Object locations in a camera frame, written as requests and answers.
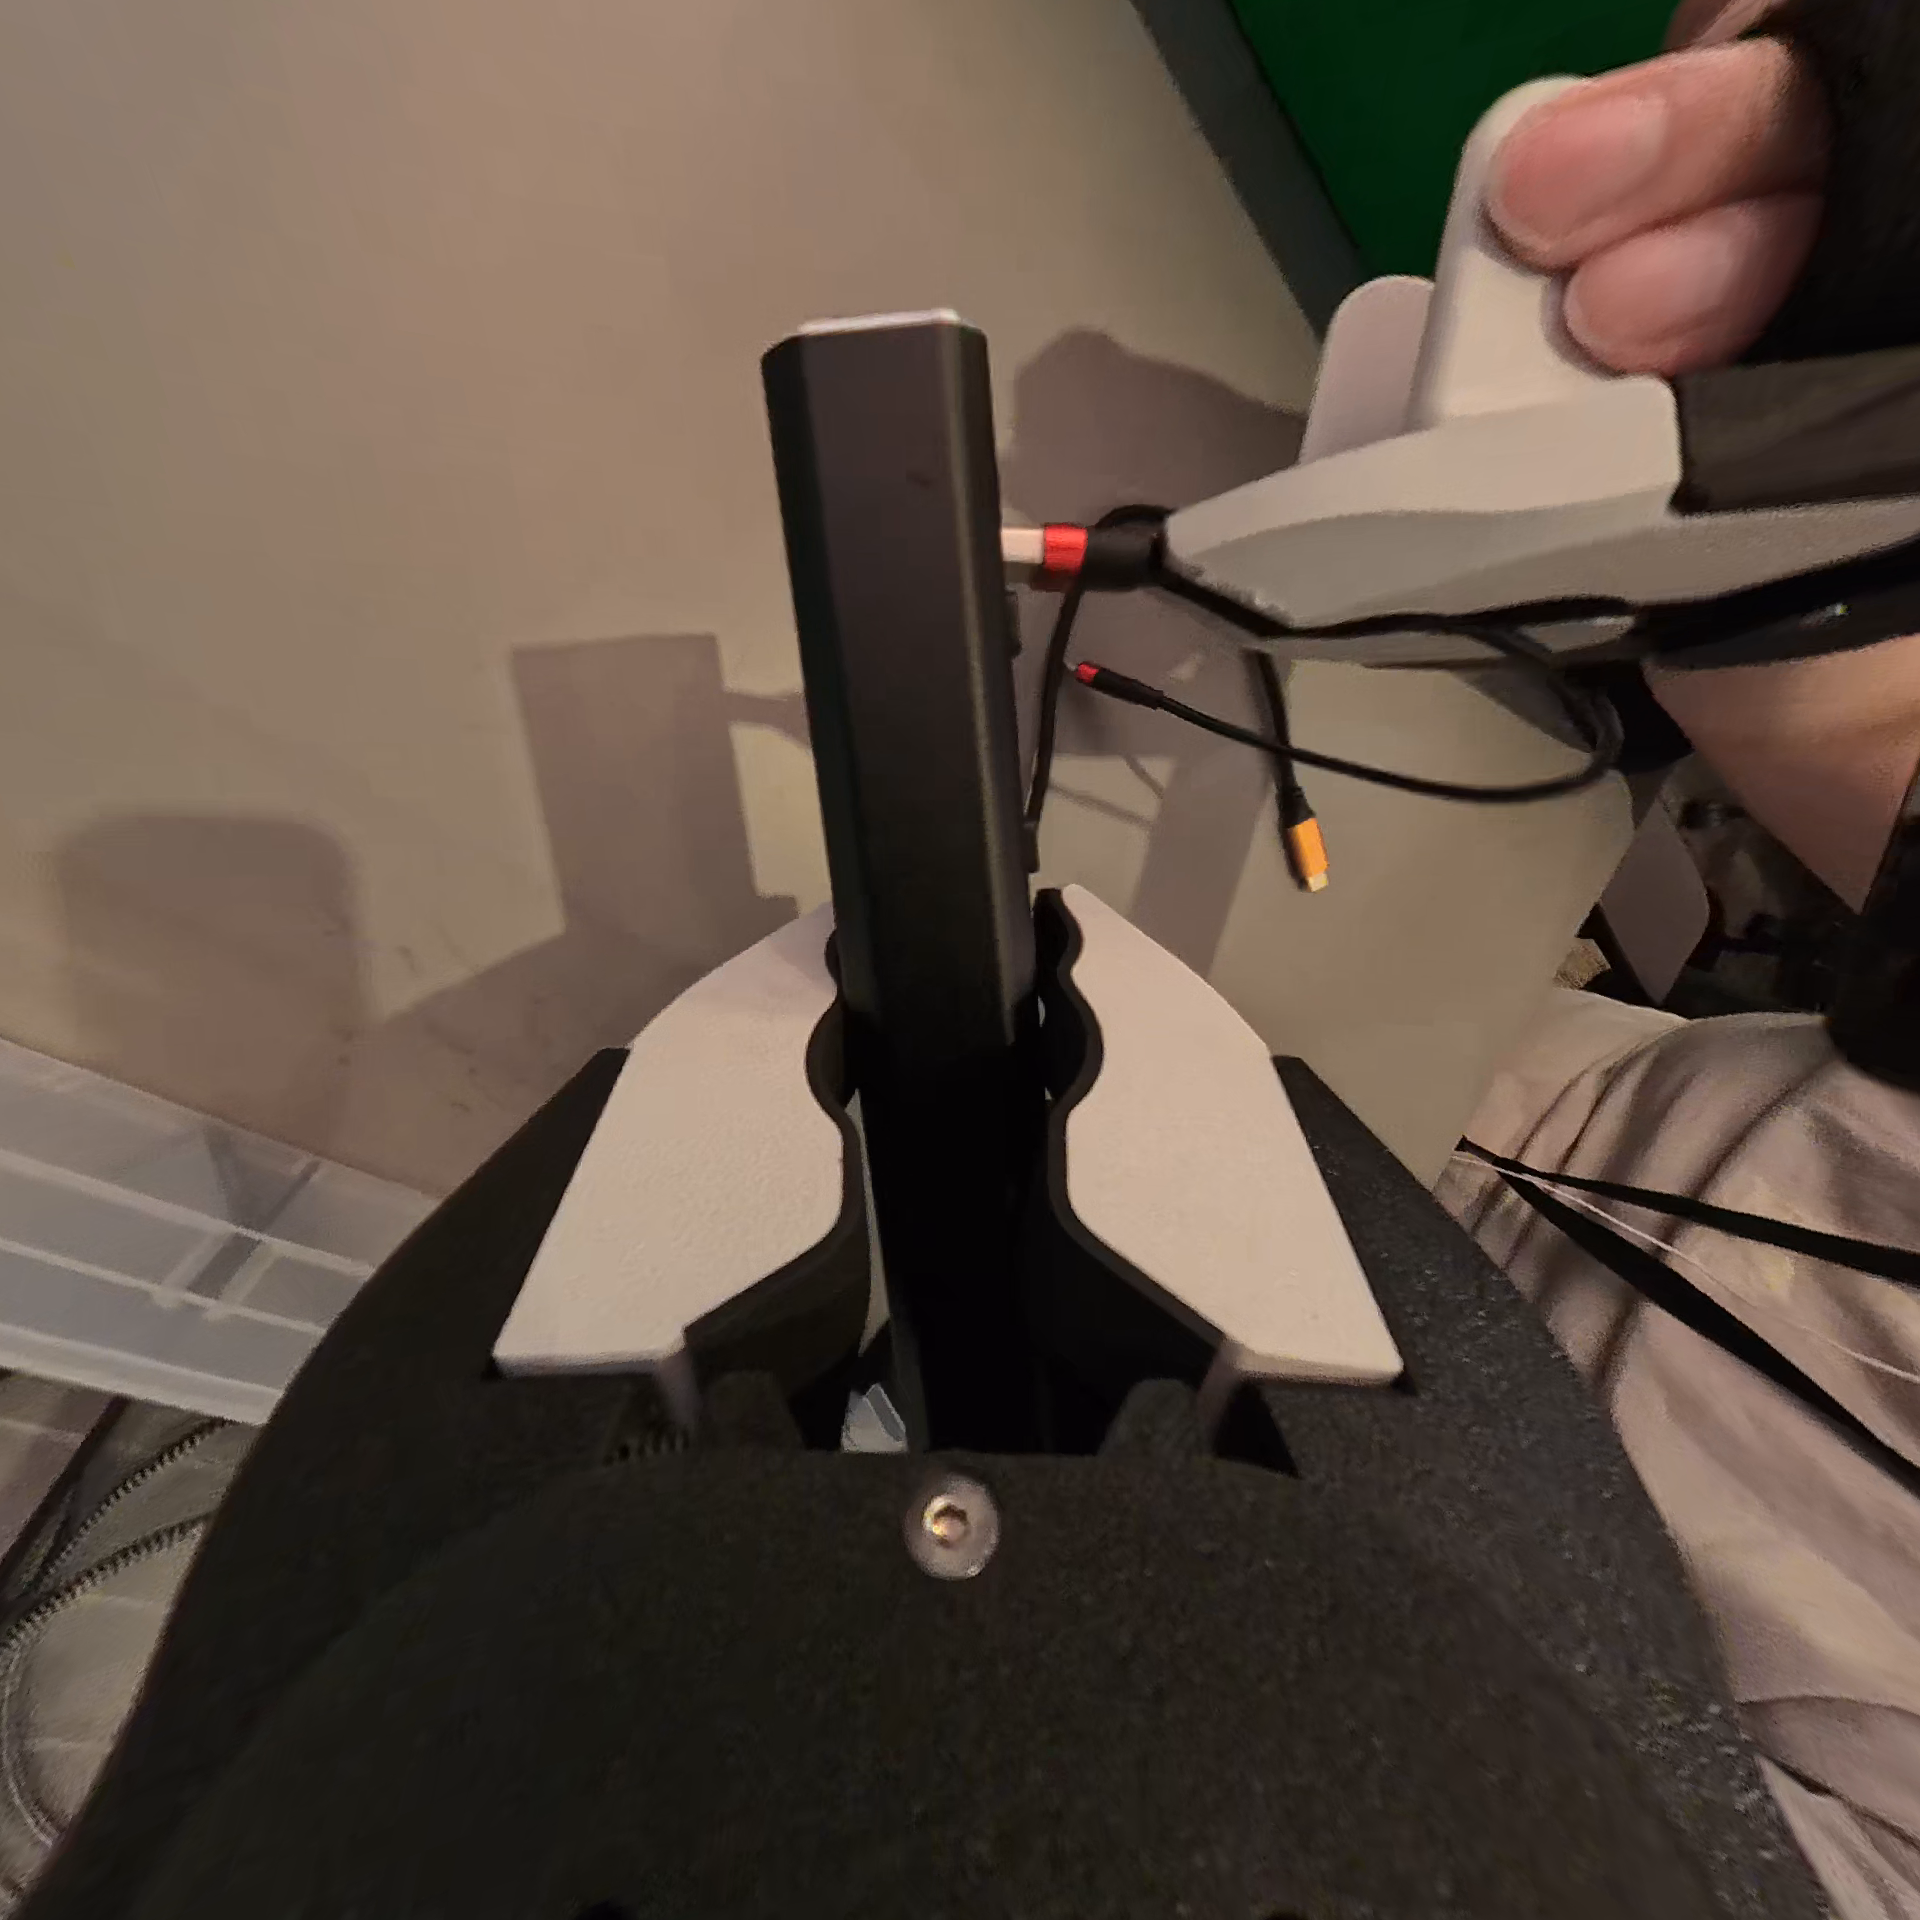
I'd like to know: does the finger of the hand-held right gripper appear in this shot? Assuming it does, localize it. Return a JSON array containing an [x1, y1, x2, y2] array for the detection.
[[1158, 72, 1920, 650], [1295, 275, 1442, 465]]

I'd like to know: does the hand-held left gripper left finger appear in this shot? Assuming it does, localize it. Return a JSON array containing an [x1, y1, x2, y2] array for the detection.
[[492, 901, 875, 1384]]

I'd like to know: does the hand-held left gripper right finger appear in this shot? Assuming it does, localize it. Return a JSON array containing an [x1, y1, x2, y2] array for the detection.
[[1031, 882, 1409, 1384]]

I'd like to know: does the black usb cable red plug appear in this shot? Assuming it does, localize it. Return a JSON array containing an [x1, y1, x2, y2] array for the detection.
[[1002, 508, 1634, 896]]

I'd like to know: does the black usb hub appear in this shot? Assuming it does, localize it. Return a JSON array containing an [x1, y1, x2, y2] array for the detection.
[[758, 307, 1052, 1453]]

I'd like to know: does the person's right forearm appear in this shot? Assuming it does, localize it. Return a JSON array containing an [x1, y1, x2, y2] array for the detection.
[[1642, 656, 1920, 910]]

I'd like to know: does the person's right hand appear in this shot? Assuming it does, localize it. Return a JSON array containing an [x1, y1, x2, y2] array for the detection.
[[1486, 0, 1839, 380]]

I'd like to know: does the green box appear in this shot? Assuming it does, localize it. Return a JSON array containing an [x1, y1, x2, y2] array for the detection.
[[1228, 0, 1690, 289]]

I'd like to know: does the clear plastic box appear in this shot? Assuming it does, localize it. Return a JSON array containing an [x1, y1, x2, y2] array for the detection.
[[0, 1036, 395, 1427]]

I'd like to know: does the person's beige clothing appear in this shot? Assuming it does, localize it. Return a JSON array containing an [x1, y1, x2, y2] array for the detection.
[[1431, 982, 1920, 1920]]

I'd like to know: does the black zippered bag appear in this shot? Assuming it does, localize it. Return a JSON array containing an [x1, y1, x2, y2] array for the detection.
[[0, 1372, 302, 1876]]

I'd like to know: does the black lanyard strap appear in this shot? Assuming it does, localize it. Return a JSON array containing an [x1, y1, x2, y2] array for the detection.
[[1452, 1136, 1920, 1450]]

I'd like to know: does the black wrist strap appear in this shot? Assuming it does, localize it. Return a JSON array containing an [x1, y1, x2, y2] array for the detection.
[[1821, 773, 1920, 1075]]

